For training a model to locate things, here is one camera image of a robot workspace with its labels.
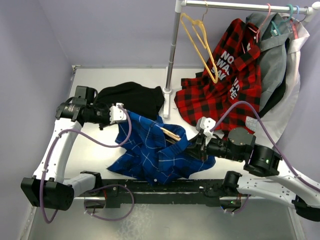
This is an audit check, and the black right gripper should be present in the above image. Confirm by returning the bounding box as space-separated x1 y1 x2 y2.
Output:
180 130 245 162

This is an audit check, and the beige plastic hanger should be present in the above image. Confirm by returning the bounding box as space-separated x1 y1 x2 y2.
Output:
160 127 181 141

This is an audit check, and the blue plaid shirt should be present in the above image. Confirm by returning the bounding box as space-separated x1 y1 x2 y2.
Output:
107 111 216 185

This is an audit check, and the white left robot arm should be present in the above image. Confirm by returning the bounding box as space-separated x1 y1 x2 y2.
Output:
20 86 110 211

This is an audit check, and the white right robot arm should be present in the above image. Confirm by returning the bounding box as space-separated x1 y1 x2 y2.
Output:
186 127 320 222

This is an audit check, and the red black plaid shirt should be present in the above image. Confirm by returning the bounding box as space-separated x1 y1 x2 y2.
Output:
174 18 262 134

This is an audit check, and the white shirt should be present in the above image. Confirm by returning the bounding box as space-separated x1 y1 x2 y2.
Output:
246 13 310 148

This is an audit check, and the teal hanger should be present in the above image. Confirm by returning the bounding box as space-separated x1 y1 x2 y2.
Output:
270 4 294 37

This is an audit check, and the grey shirt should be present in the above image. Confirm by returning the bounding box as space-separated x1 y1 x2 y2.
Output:
246 12 290 117

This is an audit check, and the pink hanger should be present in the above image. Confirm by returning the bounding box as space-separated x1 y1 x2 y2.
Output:
251 3 271 43

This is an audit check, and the blue hanger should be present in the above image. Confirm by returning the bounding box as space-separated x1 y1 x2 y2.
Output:
287 4 300 20

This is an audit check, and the black garment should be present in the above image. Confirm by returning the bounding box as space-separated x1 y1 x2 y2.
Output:
96 82 165 120

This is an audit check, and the metal clothes rack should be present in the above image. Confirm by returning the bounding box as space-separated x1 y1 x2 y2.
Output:
162 0 320 119

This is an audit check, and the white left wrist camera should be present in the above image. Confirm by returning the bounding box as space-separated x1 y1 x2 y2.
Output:
109 103 128 125

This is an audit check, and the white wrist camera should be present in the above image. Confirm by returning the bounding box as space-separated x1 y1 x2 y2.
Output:
109 103 128 125
195 116 216 137

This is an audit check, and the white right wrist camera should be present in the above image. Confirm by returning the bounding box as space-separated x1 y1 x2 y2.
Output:
195 116 216 137

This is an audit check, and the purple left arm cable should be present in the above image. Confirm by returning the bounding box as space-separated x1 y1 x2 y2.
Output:
40 104 133 224

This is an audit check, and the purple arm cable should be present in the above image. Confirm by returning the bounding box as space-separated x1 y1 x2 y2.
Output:
40 104 133 224
209 100 320 193

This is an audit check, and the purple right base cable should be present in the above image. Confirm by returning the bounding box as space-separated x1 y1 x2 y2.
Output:
223 193 251 216

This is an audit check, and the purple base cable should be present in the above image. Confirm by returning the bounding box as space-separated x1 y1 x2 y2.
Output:
83 183 136 222
223 193 251 216

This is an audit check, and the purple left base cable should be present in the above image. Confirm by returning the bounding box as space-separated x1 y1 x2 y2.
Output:
83 183 136 222

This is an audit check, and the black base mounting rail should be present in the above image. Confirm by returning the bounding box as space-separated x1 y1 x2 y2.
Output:
81 179 246 211

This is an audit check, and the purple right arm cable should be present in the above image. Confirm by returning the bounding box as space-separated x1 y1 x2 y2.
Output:
209 100 320 193

